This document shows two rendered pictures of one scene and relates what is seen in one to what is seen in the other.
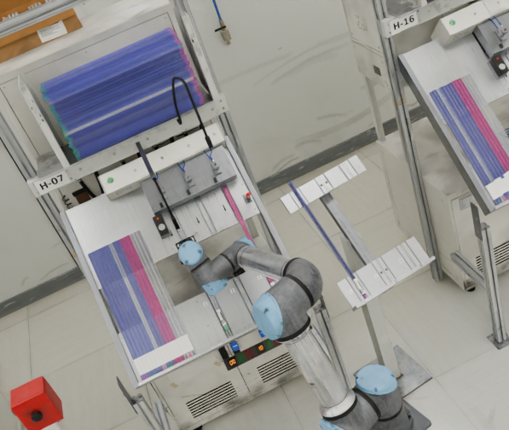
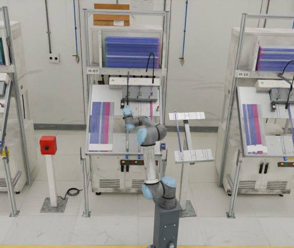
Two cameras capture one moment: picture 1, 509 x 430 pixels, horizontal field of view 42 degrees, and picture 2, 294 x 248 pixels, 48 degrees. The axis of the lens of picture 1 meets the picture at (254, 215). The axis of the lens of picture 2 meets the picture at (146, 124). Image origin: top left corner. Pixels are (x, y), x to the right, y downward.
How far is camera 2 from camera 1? 0.78 m
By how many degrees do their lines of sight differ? 10
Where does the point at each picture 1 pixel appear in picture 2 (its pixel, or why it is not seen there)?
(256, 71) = (188, 81)
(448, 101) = (247, 110)
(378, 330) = (183, 184)
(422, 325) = (203, 198)
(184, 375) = (104, 167)
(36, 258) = (71, 112)
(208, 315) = (123, 141)
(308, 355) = (148, 156)
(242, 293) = not seen: hidden behind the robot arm
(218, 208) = (145, 108)
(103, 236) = (100, 98)
